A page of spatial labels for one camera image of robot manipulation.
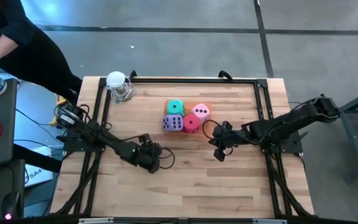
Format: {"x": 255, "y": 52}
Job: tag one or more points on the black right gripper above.
{"x": 228, "y": 139}

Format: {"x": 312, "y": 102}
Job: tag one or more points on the orange translucent plastic tray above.
{"x": 187, "y": 102}

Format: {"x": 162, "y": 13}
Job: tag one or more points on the black aluminium table frame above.
{"x": 191, "y": 81}

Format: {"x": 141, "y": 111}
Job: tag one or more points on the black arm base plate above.
{"x": 294, "y": 146}
{"x": 73, "y": 144}

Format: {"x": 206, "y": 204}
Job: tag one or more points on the white frame bracket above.
{"x": 269, "y": 221}
{"x": 95, "y": 221}

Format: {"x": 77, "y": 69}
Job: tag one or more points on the large red foam die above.
{"x": 192, "y": 123}

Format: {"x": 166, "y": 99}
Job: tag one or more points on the large teal foam die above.
{"x": 175, "y": 108}

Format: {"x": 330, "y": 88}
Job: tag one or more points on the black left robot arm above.
{"x": 104, "y": 140}

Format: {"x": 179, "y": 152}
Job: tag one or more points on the white-capped glass lamp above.
{"x": 116, "y": 79}

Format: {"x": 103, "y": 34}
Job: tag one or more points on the large purple foam die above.
{"x": 172, "y": 123}

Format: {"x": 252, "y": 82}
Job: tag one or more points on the black computer mouse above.
{"x": 11, "y": 202}

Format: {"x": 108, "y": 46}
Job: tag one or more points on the person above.
{"x": 36, "y": 62}

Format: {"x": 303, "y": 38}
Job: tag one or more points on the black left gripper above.
{"x": 149, "y": 155}

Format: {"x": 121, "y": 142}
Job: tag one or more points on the large pink foam die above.
{"x": 201, "y": 112}

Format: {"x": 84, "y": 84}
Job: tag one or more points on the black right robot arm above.
{"x": 291, "y": 123}

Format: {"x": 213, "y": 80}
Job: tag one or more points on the white printed box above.
{"x": 39, "y": 177}

